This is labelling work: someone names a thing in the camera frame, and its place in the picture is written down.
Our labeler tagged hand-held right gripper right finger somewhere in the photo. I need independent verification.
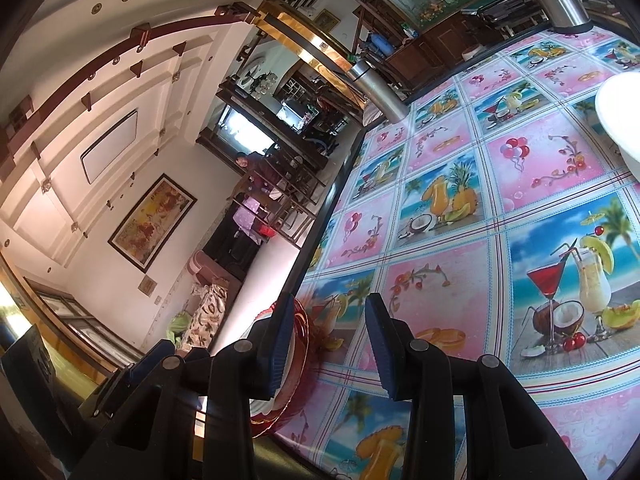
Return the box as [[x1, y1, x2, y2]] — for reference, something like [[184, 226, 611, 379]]
[[364, 292, 588, 480]]

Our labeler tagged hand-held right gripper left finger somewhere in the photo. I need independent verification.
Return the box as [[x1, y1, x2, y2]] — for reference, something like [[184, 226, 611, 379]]
[[70, 292, 297, 480]]

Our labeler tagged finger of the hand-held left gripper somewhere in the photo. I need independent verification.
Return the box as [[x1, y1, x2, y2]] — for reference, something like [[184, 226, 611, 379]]
[[95, 339, 173, 418]]

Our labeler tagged large red plate with sticker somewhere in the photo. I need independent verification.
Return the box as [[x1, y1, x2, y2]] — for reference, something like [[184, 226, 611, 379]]
[[249, 297, 327, 438]]

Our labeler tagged white bowl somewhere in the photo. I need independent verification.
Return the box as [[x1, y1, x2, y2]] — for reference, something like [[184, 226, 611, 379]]
[[594, 72, 640, 162]]

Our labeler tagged pink sofa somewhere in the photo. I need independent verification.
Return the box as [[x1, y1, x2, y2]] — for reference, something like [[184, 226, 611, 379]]
[[172, 251, 243, 353]]

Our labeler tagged large framed painting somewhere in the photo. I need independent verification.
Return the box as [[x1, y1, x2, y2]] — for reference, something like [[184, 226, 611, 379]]
[[107, 173, 199, 274]]

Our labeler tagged wooden dining chair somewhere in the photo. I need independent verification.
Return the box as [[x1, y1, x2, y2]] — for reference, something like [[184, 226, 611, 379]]
[[229, 159, 323, 247]]

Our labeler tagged ceiling light panel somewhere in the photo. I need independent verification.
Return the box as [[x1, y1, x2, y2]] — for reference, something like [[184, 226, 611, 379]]
[[79, 109, 139, 184]]

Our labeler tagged small steel thermos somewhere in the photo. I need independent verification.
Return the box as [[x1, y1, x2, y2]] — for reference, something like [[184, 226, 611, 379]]
[[344, 59, 409, 124]]

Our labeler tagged chandelier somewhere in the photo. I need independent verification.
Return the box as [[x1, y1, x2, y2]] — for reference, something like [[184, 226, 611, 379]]
[[242, 70, 279, 98]]

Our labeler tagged wooden cabinet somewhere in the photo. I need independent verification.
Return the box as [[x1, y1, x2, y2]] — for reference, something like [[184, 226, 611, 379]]
[[382, 12, 476, 91]]

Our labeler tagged golden pillar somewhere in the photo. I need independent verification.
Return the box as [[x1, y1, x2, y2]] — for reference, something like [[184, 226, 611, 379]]
[[254, 0, 362, 77]]

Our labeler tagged small framed picture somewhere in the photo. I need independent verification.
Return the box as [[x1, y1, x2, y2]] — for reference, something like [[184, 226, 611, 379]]
[[313, 8, 342, 34]]

